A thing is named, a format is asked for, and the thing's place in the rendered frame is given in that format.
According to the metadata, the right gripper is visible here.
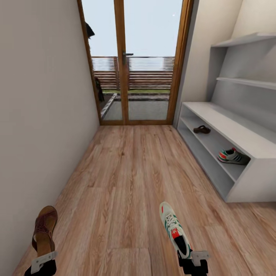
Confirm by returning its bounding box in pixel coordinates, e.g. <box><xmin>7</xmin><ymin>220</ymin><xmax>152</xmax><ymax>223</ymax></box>
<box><xmin>177</xmin><ymin>250</ymin><xmax>208</xmax><ymax>276</ymax></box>

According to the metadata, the sandal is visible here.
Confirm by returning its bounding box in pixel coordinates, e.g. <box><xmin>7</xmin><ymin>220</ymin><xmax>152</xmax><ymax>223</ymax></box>
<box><xmin>194</xmin><ymin>125</ymin><xmax>211</xmax><ymax>134</ymax></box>
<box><xmin>32</xmin><ymin>205</ymin><xmax>58</xmax><ymax>257</ymax></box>

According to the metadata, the gym shoe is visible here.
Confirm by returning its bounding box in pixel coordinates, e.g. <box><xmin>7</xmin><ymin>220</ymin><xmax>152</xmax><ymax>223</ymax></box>
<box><xmin>159</xmin><ymin>201</ymin><xmax>192</xmax><ymax>260</ymax></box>
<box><xmin>218</xmin><ymin>148</ymin><xmax>251</xmax><ymax>164</ymax></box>

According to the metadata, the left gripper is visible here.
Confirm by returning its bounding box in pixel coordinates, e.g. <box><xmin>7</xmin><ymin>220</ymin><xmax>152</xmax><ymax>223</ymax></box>
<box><xmin>24</xmin><ymin>259</ymin><xmax>56</xmax><ymax>276</ymax></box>

